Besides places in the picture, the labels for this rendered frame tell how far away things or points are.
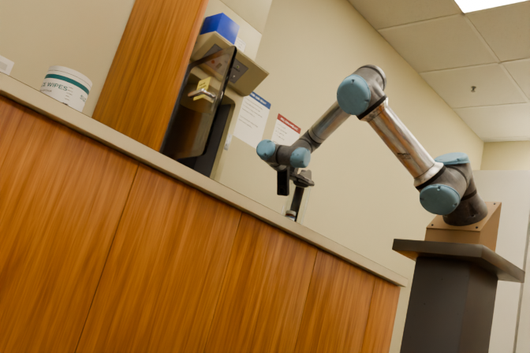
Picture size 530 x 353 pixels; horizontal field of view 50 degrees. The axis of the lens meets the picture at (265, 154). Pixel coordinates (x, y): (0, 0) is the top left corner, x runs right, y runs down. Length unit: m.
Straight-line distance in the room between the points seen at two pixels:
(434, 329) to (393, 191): 2.28
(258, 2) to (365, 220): 1.84
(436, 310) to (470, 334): 0.12
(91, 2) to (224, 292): 1.30
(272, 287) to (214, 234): 0.35
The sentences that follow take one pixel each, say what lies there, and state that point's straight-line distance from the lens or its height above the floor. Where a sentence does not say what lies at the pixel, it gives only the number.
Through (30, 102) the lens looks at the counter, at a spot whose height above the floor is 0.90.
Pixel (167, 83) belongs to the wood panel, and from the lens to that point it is 2.06.
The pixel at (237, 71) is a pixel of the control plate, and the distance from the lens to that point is 2.28.
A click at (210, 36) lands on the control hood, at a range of 2.17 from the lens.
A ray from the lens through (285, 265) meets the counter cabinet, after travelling 2.16.
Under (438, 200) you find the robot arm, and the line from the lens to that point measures 1.88.
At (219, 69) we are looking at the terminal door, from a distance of 1.95.
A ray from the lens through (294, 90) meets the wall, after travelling 3.29.
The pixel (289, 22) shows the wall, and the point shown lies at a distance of 3.34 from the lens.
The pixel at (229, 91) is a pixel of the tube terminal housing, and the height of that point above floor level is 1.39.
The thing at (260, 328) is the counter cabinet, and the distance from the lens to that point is 2.11.
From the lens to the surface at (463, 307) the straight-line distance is 1.93.
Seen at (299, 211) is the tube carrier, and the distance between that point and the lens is 2.35.
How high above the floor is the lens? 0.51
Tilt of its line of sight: 17 degrees up
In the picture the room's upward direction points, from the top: 15 degrees clockwise
